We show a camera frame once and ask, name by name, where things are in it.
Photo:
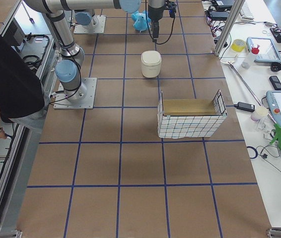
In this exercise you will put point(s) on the white trash can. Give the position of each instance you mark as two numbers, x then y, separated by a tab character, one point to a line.
150	64

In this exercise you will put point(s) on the aluminium frame post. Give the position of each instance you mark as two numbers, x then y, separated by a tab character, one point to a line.
228	25

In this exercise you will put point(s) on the yellow tape roll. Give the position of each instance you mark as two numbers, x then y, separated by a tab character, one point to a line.
238	45

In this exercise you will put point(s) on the checkered cloth wooden box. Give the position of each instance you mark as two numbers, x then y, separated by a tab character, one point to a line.
191	118

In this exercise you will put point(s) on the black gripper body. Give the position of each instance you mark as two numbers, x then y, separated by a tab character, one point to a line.
155	15

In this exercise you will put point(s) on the green plastic clamp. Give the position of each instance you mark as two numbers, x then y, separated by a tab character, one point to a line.
277	136

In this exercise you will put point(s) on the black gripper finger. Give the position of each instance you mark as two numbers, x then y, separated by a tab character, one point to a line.
156	33
153	33

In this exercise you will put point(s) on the white paper cup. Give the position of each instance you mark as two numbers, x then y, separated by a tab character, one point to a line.
259	113

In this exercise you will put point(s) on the long metal rod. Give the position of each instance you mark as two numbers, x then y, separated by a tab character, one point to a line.
230	64

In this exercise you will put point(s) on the grey control box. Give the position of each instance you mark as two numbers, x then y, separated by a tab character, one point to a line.
15	36

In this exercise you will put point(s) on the black remote control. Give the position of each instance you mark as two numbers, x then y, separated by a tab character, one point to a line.
275	82

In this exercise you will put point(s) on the red capped bottle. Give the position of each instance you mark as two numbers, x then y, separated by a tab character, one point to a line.
253	53

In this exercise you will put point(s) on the upper teach pendant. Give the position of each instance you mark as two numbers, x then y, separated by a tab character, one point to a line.
268	52

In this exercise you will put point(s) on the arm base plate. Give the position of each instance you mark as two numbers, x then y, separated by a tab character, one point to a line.
97	29
82	99

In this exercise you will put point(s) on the black power adapter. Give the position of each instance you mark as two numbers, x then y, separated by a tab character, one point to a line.
245	107

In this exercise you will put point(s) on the person in black shirt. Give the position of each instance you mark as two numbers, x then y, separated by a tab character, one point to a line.
22	99

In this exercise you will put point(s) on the blue teddy bear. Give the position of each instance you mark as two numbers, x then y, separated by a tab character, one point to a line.
141	20

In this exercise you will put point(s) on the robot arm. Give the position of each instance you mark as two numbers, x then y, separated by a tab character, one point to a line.
68	69
86	18

